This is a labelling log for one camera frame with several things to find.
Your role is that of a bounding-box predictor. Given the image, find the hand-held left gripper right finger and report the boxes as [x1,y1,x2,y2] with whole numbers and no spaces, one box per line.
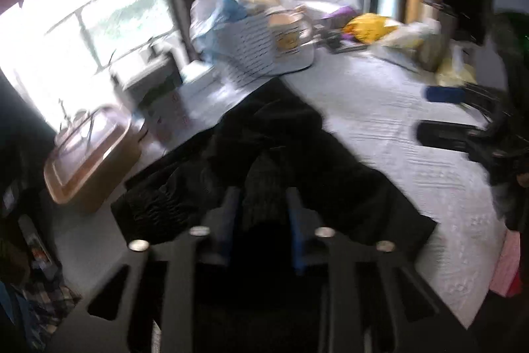
[285,187,441,353]

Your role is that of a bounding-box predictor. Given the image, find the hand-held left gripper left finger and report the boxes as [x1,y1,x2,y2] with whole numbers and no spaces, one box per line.
[85,187,242,353]

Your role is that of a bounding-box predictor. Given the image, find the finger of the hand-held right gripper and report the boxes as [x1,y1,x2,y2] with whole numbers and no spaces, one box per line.
[415,120,492,156]
[426,85,499,111]

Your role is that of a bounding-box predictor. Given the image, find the black pants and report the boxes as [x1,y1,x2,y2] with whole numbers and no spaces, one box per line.
[111,77,438,254]

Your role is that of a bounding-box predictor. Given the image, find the yellow tissue pack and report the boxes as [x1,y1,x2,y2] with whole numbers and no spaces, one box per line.
[436,57,478,88]

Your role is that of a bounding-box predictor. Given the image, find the white quilted table cover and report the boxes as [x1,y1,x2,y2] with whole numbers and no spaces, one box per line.
[54,26,513,331]

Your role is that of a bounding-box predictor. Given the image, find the steel thermos bottle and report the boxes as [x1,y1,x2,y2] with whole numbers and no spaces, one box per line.
[417,0,457,73]

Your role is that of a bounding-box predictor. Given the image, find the white plastic bag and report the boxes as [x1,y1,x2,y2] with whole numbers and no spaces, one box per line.
[378,22,430,52]

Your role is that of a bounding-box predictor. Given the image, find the black monitor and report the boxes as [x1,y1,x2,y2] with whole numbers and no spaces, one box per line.
[443,0,495,45]

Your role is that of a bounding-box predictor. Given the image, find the yellow bag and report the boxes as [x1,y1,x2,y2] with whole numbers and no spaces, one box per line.
[342,14,399,44]

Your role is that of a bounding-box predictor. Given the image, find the green and white milk carton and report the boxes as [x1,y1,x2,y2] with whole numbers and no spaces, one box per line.
[140,82,196,147]

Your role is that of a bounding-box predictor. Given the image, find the purple cloth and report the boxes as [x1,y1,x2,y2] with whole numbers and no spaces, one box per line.
[321,6,361,25]

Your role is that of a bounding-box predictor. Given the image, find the pink bag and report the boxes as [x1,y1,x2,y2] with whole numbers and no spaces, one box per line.
[489,230,525,299]

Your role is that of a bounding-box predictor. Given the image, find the beige storage box with lid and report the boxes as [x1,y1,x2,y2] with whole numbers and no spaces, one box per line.
[43,105,144,214]

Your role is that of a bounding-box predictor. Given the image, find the white mug with bear print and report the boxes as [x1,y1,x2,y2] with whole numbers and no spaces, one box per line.
[268,7,315,70]

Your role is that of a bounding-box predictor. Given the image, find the white plastic basket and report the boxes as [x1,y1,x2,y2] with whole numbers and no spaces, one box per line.
[221,12,284,77]

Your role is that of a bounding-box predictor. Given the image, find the plaid cloth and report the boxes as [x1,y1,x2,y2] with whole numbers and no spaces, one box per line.
[6,281,81,351]

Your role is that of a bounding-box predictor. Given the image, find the blue plastic bag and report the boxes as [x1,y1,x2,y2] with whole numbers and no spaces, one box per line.
[193,0,251,62]

